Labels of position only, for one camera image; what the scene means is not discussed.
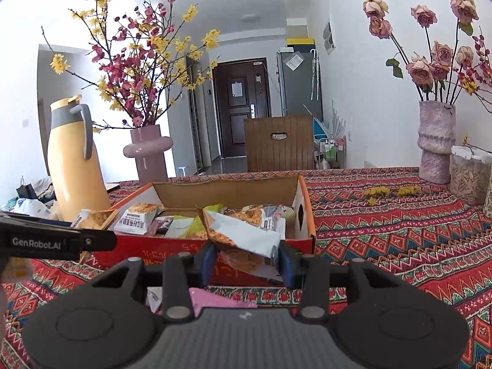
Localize pink snack packet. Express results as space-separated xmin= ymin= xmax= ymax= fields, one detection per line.
xmin=189 ymin=288 xmax=257 ymax=317

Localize small cracker packet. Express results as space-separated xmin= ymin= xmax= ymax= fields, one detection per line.
xmin=224 ymin=205 xmax=294 ymax=240
xmin=71 ymin=209 xmax=118 ymax=230

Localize green snack packet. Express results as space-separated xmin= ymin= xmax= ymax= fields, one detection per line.
xmin=156 ymin=203 xmax=225 ymax=240

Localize orange cracker packet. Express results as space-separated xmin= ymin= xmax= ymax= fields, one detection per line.
xmin=203 ymin=211 xmax=283 ymax=282

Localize white oat crisp packet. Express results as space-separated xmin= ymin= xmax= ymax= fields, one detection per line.
xmin=113 ymin=202 xmax=161 ymax=236

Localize person left hand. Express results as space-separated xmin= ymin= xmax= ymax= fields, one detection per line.
xmin=0 ymin=256 xmax=33 ymax=341

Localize white plastic bag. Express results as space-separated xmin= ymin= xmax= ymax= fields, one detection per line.
xmin=11 ymin=198 xmax=58 ymax=220

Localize yellow thermos jug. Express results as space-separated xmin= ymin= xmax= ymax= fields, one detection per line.
xmin=48 ymin=94 xmax=111 ymax=222

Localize red cardboard box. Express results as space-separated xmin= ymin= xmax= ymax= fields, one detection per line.
xmin=88 ymin=172 xmax=315 ymax=287

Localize patterned red tablecloth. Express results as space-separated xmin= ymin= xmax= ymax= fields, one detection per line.
xmin=1 ymin=167 xmax=491 ymax=368

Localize fallen yellow petals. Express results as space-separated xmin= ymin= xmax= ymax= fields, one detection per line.
xmin=363 ymin=186 xmax=421 ymax=206

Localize brown wooden chair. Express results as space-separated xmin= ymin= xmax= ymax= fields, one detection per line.
xmin=244 ymin=116 xmax=314 ymax=173

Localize floral white vase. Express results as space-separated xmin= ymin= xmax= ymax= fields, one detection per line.
xmin=482 ymin=183 xmax=492 ymax=219

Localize textured pink tall vase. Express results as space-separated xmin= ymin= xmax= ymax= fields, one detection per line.
xmin=417 ymin=100 xmax=456 ymax=184

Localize clear jar with seeds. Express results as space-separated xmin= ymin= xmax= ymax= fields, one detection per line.
xmin=450 ymin=146 xmax=491 ymax=206

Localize pink yellow blossom branches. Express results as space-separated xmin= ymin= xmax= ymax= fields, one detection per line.
xmin=40 ymin=0 xmax=222 ymax=132

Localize dark brown door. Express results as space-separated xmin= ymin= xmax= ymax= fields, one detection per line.
xmin=213 ymin=58 xmax=271 ymax=158

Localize grey refrigerator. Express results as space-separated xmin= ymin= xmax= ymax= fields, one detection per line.
xmin=276 ymin=48 xmax=323 ymax=119

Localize dried pink roses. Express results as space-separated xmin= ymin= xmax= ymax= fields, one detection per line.
xmin=362 ymin=0 xmax=491 ymax=113

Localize pink ring vase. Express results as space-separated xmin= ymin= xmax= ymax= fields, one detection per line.
xmin=123 ymin=125 xmax=173 ymax=186

